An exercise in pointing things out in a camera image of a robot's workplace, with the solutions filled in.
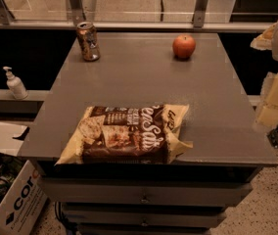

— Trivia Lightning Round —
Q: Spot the grey drawer cabinet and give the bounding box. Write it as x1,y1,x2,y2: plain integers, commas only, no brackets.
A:
37,161,261,235

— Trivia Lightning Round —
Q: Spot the red apple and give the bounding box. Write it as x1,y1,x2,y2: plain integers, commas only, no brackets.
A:
172,34,196,59

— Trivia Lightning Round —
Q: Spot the white pump sanitizer bottle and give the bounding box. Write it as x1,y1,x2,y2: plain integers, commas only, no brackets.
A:
3,67,28,100

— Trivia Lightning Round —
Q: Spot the white cardboard box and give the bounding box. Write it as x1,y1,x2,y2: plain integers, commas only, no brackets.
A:
0,121,47,235

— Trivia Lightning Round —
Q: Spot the brown soda can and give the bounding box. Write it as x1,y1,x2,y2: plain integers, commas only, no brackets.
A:
76,22,101,62

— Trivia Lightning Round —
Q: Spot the brown chip bag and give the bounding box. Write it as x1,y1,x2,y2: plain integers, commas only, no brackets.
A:
58,104,193,165

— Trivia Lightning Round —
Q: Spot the metal railing frame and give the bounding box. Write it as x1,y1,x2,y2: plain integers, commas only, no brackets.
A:
0,0,278,32

